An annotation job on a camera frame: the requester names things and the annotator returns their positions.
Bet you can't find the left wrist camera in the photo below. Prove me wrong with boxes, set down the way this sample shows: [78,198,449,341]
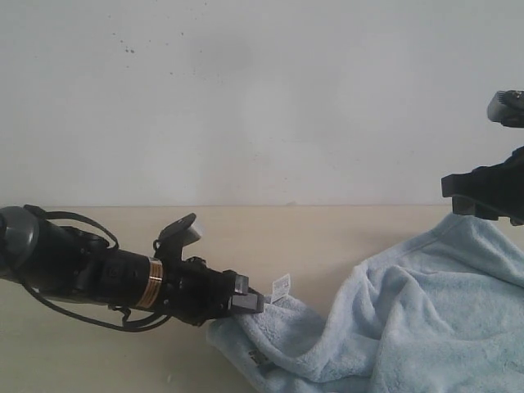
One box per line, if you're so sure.
[156,213,202,250]

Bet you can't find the light blue fleece towel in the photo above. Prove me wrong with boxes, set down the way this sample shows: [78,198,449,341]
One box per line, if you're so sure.
[207,215,523,392]

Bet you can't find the white care label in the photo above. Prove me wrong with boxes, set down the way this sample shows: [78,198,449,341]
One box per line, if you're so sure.
[270,273,291,304]

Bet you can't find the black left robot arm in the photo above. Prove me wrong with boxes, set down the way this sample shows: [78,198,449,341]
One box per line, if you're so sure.
[1,205,264,332]

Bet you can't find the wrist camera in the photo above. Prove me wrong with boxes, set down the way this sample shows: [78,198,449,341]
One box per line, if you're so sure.
[156,213,202,250]
[486,90,523,129]

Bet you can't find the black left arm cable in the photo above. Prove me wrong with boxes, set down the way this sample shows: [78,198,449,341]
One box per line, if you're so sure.
[16,209,171,329]

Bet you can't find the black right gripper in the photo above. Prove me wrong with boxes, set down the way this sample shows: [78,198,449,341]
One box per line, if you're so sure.
[440,147,523,225]

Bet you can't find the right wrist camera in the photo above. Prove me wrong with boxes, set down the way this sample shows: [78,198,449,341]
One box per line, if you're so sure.
[486,90,523,129]

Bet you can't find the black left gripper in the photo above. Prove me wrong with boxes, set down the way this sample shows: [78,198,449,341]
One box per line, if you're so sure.
[162,257,264,327]

